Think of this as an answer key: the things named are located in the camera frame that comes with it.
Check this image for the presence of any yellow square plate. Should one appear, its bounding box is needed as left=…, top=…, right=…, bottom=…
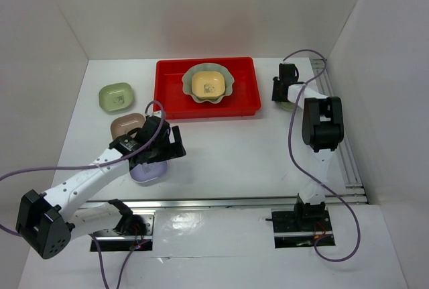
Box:
left=191, top=71, right=226, bottom=100

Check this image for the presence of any pink square plate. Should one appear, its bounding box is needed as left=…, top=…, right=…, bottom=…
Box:
left=110, top=113, right=145, bottom=139

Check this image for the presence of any red plastic bin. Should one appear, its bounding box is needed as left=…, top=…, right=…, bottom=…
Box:
left=154, top=57, right=261, bottom=119

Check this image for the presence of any right aluminium rail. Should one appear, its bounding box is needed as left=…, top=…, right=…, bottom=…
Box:
left=311, top=58, right=368, bottom=205

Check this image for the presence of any purple square plate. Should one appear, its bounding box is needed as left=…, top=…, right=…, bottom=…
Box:
left=129, top=161, right=168, bottom=185

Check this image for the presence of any aluminium rail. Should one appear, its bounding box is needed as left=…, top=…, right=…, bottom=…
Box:
left=311, top=58, right=368, bottom=205
left=80, top=195, right=349, bottom=212

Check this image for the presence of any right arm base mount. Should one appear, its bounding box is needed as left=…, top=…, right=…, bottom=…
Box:
left=265, top=211, right=335, bottom=249

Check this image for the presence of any front aluminium rail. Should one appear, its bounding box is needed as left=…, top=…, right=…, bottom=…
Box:
left=80, top=195, right=349, bottom=212

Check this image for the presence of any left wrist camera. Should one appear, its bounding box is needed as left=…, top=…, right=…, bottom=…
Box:
left=145, top=111, right=162, bottom=118

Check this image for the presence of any green square plate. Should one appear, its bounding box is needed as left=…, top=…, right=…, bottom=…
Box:
left=276, top=102, right=295, bottom=112
left=98, top=82, right=134, bottom=113

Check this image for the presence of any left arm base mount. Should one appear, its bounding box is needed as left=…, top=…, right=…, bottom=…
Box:
left=95, top=211, right=155, bottom=252

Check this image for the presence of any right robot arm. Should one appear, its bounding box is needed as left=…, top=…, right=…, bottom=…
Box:
left=271, top=63, right=345, bottom=231

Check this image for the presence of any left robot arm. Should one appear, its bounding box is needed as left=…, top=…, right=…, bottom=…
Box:
left=15, top=115, right=186, bottom=259

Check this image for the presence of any green scalloped bowl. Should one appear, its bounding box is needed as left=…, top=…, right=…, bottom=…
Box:
left=182, top=63, right=235, bottom=104

